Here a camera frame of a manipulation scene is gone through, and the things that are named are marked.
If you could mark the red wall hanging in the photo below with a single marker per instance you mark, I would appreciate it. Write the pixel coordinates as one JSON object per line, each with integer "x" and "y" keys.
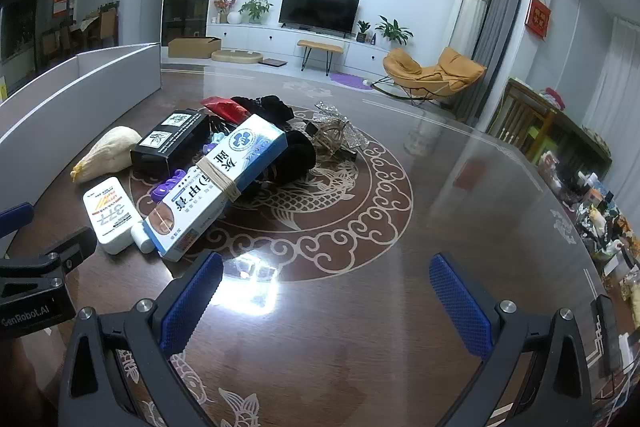
{"x": 538, "y": 17}

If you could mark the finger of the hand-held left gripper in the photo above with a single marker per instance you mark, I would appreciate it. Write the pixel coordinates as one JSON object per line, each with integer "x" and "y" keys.
{"x": 75, "y": 242}
{"x": 15, "y": 217}

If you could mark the white storage box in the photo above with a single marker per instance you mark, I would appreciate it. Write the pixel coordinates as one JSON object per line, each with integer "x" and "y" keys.
{"x": 100, "y": 77}

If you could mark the purple floor mat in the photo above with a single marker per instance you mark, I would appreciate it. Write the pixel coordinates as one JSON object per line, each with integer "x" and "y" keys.
{"x": 350, "y": 80}

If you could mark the small potted plant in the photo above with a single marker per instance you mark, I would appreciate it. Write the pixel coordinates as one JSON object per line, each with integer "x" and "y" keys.
{"x": 363, "y": 32}

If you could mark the wooden bench with black legs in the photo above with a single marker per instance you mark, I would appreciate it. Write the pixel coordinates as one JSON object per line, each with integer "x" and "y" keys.
{"x": 320, "y": 45}

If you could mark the white sheer curtain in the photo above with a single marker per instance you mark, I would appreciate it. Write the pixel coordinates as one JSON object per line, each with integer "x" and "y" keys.
{"x": 615, "y": 82}

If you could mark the red flowers in white vase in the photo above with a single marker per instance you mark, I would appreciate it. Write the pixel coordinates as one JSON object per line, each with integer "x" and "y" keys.
{"x": 231, "y": 16}

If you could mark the grey curtain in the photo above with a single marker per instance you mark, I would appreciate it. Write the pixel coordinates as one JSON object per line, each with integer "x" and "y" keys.
{"x": 500, "y": 32}

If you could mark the covered standing air conditioner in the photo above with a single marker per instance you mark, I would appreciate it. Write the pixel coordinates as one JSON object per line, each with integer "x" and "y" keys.
{"x": 467, "y": 17}

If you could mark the black rectangular device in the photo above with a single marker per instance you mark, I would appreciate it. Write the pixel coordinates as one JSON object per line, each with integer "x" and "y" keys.
{"x": 605, "y": 332}

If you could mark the black floor scale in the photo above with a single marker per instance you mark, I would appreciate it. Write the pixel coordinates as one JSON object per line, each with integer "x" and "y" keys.
{"x": 273, "y": 62}

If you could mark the rhinestone bow hair clip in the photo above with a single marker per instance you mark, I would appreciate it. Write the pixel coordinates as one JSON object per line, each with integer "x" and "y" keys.
{"x": 345, "y": 132}

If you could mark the red foil packet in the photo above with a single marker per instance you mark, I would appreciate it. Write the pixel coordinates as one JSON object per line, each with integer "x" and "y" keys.
{"x": 225, "y": 107}

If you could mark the beige floor cushion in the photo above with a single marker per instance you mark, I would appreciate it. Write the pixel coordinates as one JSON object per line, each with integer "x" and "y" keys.
{"x": 237, "y": 57}

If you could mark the pile of small household items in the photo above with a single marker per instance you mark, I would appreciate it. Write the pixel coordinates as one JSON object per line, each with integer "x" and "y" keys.
{"x": 595, "y": 207}

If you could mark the black box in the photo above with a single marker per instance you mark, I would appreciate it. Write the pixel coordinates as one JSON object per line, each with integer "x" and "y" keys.
{"x": 170, "y": 142}

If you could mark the white cosmetic tube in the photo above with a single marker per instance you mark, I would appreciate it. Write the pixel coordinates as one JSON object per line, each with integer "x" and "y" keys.
{"x": 110, "y": 217}

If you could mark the black television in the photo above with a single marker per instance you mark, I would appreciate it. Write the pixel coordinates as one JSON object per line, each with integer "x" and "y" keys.
{"x": 320, "y": 9}

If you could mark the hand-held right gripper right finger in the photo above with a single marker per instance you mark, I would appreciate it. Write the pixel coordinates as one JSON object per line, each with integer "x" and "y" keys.
{"x": 460, "y": 307}

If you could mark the black velvet cloth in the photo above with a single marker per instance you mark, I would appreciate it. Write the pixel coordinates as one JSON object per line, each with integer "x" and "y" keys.
{"x": 300, "y": 152}

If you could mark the long-leaf potted plant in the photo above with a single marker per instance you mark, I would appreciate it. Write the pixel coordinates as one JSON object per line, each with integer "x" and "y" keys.
{"x": 395, "y": 32}

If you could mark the blue white carton box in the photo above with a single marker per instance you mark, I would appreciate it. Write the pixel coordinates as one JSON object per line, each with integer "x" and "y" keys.
{"x": 220, "y": 177}

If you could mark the orange lounge chair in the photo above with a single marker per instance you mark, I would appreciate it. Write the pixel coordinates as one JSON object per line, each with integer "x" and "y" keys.
{"x": 405, "y": 69}

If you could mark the white television cabinet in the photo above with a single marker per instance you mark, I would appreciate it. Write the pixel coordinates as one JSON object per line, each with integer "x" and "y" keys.
{"x": 280, "y": 37}

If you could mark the wooden chair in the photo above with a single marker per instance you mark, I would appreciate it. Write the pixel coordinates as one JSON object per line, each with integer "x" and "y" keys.
{"x": 520, "y": 117}

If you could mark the bushy green potted plant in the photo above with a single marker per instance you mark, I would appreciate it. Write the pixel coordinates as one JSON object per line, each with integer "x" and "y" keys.
{"x": 256, "y": 9}

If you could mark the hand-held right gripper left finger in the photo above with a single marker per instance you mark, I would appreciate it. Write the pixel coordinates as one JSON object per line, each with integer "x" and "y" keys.
{"x": 192, "y": 302}

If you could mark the brown wooden patterned desktop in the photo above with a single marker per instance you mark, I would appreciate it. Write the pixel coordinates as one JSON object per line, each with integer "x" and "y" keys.
{"x": 350, "y": 307}

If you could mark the light purple hair clip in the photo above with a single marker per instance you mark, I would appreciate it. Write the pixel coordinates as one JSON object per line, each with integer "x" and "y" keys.
{"x": 215, "y": 143}

